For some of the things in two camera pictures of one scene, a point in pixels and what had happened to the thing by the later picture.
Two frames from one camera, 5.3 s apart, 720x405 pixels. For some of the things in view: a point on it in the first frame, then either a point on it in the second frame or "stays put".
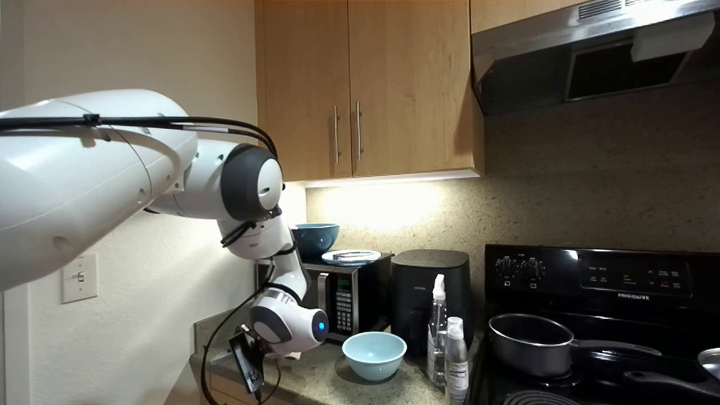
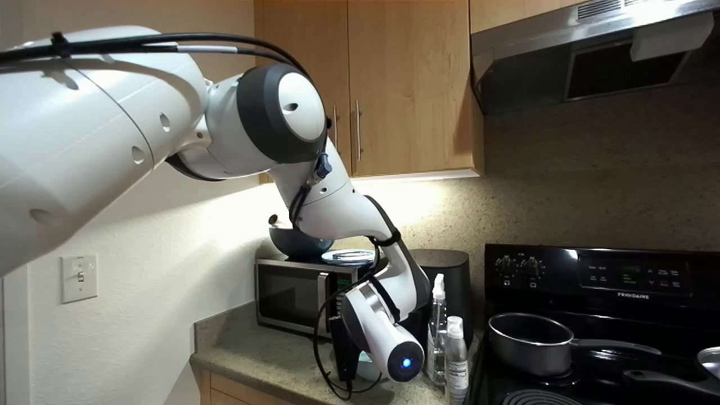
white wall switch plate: (80, 280) stays put
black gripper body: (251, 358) -> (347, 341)
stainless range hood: (585, 51) stays put
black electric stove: (640, 320) stays put
